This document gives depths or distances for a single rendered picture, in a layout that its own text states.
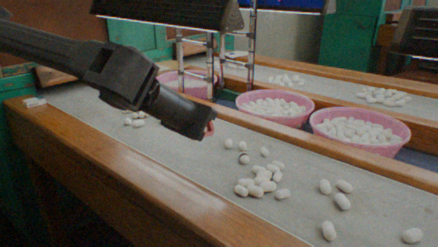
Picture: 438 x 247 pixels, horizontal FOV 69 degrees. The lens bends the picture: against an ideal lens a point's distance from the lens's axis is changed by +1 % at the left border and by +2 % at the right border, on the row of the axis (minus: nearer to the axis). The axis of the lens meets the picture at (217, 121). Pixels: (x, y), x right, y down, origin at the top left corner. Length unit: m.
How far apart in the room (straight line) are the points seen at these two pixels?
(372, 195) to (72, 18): 1.20
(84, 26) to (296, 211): 1.11
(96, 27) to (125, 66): 1.01
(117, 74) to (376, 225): 0.52
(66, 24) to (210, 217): 1.03
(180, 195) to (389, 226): 0.39
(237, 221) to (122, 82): 0.31
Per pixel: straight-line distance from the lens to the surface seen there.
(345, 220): 0.66
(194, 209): 0.61
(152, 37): 1.62
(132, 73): 0.46
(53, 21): 1.39
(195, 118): 0.56
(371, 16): 3.44
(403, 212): 0.73
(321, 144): 0.86
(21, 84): 1.36
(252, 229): 0.57
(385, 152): 0.93
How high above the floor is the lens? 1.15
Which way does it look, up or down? 24 degrees down
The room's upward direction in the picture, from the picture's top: straight up
